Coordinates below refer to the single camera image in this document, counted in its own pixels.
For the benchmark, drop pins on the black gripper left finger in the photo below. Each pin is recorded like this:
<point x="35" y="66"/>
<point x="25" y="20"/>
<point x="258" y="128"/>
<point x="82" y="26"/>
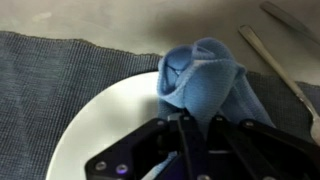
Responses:
<point x="133" y="156"/>

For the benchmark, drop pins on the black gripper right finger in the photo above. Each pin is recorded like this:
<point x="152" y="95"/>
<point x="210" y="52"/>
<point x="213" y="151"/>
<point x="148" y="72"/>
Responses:
<point x="260" y="152"/>

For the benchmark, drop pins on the blue towel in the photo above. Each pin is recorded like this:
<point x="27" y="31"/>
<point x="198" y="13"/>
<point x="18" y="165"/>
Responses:
<point x="205" y="79"/>

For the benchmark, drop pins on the white round plate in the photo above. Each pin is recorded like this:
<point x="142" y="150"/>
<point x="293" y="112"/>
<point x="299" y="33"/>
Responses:
<point x="109" y="116"/>

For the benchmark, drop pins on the dark blue placemat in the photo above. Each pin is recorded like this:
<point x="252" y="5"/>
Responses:
<point x="44" y="83"/>

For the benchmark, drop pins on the silver knife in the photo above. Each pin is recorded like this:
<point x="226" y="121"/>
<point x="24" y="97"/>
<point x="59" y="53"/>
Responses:
<point x="289" y="20"/>

